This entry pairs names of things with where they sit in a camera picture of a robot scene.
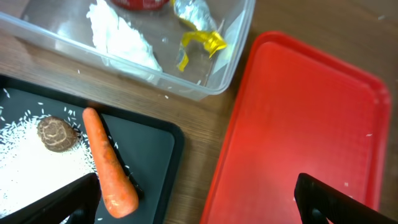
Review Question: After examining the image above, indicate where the red snack wrapper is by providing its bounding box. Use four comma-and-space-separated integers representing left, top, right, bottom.
111, 0, 169, 11

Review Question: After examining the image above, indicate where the clear plastic waste bin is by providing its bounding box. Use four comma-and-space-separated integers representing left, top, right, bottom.
1, 0, 256, 100

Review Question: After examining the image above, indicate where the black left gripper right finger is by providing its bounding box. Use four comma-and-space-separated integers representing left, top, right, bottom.
294, 173, 397, 224

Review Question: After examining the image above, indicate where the white tissue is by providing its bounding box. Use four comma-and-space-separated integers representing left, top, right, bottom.
86, 0, 162, 72

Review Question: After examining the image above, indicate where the white rice pile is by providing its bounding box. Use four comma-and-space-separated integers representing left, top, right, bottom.
0, 88, 131, 223

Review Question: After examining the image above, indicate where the yellow snack wrapper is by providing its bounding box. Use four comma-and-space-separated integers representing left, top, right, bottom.
169, 0, 228, 72

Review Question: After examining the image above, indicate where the brown food lump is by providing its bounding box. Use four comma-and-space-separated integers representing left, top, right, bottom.
37, 116, 78, 152

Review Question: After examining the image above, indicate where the orange carrot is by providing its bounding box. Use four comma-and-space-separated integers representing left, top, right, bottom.
82, 108, 139, 218

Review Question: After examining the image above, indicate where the red plastic tray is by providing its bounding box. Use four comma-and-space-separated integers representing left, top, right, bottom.
201, 32, 392, 223

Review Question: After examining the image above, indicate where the black food waste tray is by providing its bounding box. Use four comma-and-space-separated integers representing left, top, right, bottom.
1, 76, 184, 223

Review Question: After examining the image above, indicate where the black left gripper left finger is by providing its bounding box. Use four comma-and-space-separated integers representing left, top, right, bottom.
1, 173, 101, 224

